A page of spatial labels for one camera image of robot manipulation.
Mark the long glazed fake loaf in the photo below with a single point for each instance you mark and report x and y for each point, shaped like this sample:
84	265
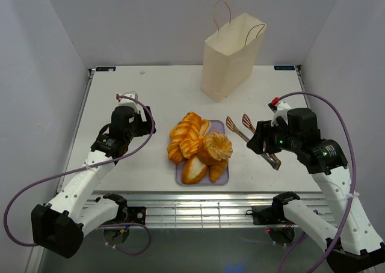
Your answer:
205	127

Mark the long braided fake bread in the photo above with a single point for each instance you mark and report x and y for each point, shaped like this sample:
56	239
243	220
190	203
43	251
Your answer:
187	129

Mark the metal kitchen tongs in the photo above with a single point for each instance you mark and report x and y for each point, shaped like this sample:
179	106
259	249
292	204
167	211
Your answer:
255	144

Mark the short twisted fake bread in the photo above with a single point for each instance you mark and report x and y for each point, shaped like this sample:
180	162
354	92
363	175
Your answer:
189	148

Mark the lilac plastic tray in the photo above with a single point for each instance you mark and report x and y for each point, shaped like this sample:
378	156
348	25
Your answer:
216	126

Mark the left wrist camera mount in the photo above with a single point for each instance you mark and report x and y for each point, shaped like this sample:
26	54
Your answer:
129	99

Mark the fake croissant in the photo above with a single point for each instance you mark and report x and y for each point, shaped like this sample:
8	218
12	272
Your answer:
215	171

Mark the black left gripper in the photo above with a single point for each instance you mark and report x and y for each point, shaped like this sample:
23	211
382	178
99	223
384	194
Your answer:
146	127

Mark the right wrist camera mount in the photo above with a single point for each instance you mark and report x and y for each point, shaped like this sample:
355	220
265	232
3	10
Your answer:
280	109

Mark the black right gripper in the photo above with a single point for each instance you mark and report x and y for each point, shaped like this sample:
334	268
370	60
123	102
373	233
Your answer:
261	136

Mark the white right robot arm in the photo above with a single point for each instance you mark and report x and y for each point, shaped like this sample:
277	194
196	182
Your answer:
357	246

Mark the left blue table label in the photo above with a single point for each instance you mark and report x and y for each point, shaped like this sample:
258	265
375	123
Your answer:
105	69

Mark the small round orange bun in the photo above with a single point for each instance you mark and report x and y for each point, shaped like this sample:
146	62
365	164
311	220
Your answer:
174	153

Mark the oval white-topped fake bread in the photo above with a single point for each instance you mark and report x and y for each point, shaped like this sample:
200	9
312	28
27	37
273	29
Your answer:
194	170

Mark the right blue table label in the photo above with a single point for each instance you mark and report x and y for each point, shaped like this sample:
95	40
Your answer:
284	68

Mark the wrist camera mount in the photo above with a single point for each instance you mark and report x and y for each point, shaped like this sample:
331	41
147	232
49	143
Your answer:
280	109
129	99

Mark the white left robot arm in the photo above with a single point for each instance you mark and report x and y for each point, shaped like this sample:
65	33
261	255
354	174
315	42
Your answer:
62	224

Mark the white paper bag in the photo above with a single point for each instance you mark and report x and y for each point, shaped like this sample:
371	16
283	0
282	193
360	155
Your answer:
230	54

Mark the blue table label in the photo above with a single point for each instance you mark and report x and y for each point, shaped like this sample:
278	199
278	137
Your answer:
284	68
105	69

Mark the round sugared fake bun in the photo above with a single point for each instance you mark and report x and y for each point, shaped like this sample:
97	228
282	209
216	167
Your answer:
214	148

